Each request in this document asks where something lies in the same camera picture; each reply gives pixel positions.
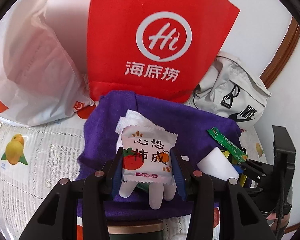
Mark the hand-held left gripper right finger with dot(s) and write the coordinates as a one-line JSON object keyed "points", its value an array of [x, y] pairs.
{"points": [[178, 177]]}

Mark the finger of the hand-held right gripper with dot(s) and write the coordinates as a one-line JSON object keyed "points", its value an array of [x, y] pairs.
{"points": [[257, 188], [255, 167]]}

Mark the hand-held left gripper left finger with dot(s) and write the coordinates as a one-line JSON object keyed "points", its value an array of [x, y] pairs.
{"points": [[115, 173]]}

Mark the yellow pouch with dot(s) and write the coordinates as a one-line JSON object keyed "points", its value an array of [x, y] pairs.
{"points": [[243, 180]]}

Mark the white persimmon print packet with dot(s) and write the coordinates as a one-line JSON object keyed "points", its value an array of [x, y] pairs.
{"points": [[145, 150]]}

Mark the green snack packet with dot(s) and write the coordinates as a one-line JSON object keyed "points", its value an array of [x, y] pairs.
{"points": [[225, 142]]}

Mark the white sponge block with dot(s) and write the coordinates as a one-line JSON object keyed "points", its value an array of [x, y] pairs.
{"points": [[215, 165]]}

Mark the white wipe sachet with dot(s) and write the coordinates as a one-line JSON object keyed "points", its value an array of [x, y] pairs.
{"points": [[140, 117], [120, 130]]}

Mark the purple towel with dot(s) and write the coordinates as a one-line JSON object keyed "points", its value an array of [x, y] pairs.
{"points": [[165, 115]]}

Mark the dark green tea tin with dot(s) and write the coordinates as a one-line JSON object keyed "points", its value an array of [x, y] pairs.
{"points": [[135, 233]]}

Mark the fruit printed tablecloth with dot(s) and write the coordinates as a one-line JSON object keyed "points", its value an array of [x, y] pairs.
{"points": [[40, 167]]}

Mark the grey waist bag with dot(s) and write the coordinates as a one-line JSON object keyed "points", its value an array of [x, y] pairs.
{"points": [[215, 87]]}

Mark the white plastic shopping bag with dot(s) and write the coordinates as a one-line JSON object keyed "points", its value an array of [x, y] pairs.
{"points": [[40, 67]]}

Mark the red paper bag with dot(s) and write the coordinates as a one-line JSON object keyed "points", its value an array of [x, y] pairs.
{"points": [[115, 42]]}

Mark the brown wooden door frame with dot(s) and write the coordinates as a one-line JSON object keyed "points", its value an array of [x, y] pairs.
{"points": [[285, 52]]}

